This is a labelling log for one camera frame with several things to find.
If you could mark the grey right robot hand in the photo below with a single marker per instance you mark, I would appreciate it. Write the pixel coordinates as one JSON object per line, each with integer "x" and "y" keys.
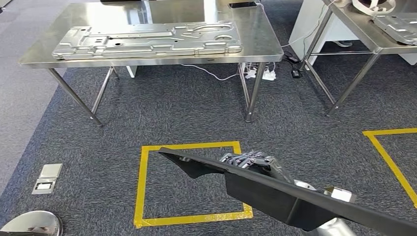
{"x": 264, "y": 163}

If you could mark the black plastic panel part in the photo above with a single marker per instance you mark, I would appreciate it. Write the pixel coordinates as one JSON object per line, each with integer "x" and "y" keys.
{"x": 260, "y": 195}

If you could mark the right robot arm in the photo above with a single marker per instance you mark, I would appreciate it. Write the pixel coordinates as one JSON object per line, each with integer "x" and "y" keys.
{"x": 332, "y": 228}

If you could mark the stainless steel workbench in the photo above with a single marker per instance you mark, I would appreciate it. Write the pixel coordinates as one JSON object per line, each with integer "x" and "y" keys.
{"x": 260, "y": 42}
{"x": 362, "y": 27}

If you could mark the white power strip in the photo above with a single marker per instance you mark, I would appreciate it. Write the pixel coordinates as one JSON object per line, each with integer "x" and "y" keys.
{"x": 269, "y": 75}

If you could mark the black power adapter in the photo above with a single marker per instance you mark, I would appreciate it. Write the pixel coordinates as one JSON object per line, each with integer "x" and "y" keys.
{"x": 295, "y": 74}
{"x": 294, "y": 59}

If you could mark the yellow floor tape square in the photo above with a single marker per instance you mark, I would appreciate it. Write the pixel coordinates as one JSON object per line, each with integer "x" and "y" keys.
{"x": 140, "y": 182}
{"x": 387, "y": 163}

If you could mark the white cabinet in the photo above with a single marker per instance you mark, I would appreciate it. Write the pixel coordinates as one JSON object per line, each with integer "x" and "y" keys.
{"x": 308, "y": 29}

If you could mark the person's foot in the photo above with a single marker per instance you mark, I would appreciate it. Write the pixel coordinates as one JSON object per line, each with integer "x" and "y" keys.
{"x": 343, "y": 44}

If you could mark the white desk leg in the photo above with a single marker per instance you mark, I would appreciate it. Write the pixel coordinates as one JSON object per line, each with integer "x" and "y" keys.
{"x": 131, "y": 71}

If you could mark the stamped silver metal panel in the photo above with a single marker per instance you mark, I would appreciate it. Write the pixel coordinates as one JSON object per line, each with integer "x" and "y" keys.
{"x": 400, "y": 27}
{"x": 146, "y": 40}

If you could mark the silver floor socket box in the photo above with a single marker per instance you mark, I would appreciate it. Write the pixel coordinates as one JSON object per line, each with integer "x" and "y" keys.
{"x": 49, "y": 172}

